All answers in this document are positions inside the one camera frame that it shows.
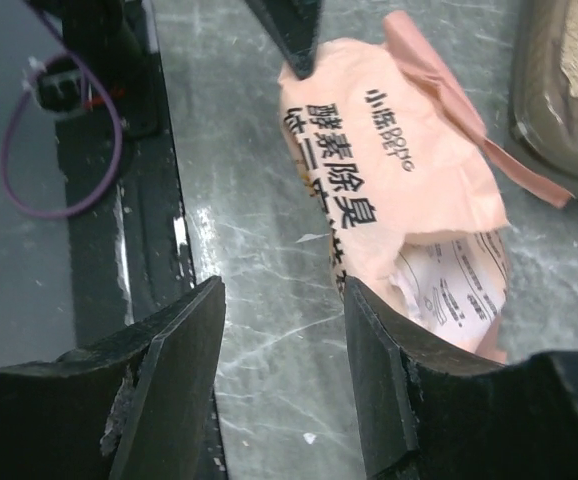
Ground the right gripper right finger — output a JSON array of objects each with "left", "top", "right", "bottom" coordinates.
[{"left": 344, "top": 278, "right": 578, "bottom": 479}]

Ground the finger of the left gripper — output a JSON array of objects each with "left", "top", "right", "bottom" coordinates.
[{"left": 245, "top": 0, "right": 324, "bottom": 79}]

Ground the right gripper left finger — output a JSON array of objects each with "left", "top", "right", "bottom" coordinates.
[{"left": 0, "top": 276, "right": 225, "bottom": 479}]

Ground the pink cat litter bag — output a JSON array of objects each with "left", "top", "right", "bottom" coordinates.
[{"left": 278, "top": 10, "right": 571, "bottom": 363}]

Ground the brown plastic litter box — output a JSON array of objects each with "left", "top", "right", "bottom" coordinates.
[{"left": 505, "top": 1, "right": 578, "bottom": 200}]

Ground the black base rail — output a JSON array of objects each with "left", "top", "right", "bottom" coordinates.
[{"left": 28, "top": 0, "right": 230, "bottom": 480}]

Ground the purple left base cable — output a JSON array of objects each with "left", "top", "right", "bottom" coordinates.
[{"left": 0, "top": 0, "right": 124, "bottom": 219}]

